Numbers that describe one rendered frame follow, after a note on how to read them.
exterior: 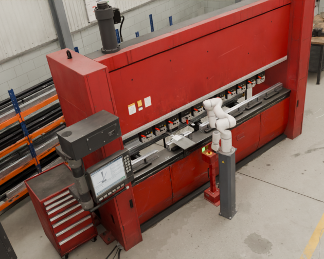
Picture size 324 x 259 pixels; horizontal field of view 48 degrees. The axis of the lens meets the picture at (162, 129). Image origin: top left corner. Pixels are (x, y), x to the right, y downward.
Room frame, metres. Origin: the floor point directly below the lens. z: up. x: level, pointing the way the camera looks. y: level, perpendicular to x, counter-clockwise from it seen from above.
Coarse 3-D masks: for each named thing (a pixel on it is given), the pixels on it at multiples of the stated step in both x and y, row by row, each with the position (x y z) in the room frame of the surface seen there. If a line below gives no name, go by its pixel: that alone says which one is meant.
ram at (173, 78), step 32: (224, 32) 4.29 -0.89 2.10; (256, 32) 4.62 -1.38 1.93; (288, 32) 5.00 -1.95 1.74; (128, 64) 3.56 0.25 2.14; (160, 64) 3.74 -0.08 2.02; (192, 64) 3.99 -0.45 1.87; (224, 64) 4.28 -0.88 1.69; (256, 64) 4.63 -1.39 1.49; (128, 96) 3.48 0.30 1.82; (160, 96) 3.71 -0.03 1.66; (192, 96) 3.97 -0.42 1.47; (128, 128) 3.44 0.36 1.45
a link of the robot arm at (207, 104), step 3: (204, 102) 3.77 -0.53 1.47; (207, 102) 3.76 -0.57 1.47; (210, 102) 3.76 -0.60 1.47; (204, 105) 3.76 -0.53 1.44; (207, 105) 3.74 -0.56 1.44; (210, 105) 3.75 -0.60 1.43; (207, 108) 3.77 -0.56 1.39; (210, 108) 3.82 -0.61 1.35; (207, 111) 3.87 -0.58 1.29; (210, 111) 3.85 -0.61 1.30; (207, 114) 3.87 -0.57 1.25; (210, 114) 3.83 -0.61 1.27; (213, 114) 3.84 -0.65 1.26
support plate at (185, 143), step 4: (180, 136) 3.85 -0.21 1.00; (172, 140) 3.78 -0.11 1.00; (176, 140) 3.76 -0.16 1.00; (180, 140) 3.75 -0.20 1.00; (184, 140) 3.74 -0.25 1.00; (188, 140) 3.73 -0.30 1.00; (176, 144) 3.68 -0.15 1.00; (180, 144) 3.67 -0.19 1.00; (184, 144) 3.65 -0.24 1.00; (188, 144) 3.64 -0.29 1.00; (192, 144) 3.63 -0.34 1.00; (184, 148) 3.58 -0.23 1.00
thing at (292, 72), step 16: (304, 0) 4.84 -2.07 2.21; (304, 16) 4.86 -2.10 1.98; (304, 32) 4.88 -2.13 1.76; (288, 48) 5.00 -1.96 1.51; (304, 48) 4.90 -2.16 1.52; (288, 64) 4.98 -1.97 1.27; (304, 64) 4.92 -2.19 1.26; (272, 80) 5.21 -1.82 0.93; (288, 80) 4.97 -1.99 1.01; (304, 80) 4.93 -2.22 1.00; (304, 96) 4.96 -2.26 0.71; (288, 128) 4.91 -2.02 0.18
